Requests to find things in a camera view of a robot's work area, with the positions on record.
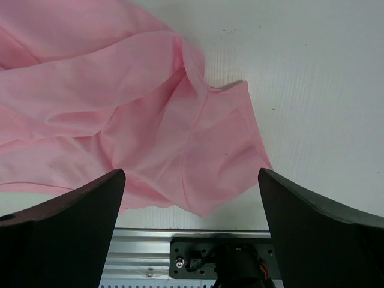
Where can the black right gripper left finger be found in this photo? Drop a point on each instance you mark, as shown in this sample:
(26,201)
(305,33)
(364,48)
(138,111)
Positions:
(62,242)

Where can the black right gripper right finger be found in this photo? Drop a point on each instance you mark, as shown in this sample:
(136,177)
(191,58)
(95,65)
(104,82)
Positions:
(317,241)

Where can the pink t shirt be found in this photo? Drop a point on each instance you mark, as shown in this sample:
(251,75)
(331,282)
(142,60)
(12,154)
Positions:
(92,86)

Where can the aluminium front rail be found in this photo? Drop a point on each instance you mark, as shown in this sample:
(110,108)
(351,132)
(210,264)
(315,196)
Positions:
(144,254)

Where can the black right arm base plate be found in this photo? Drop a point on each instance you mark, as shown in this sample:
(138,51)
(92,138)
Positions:
(227,258)

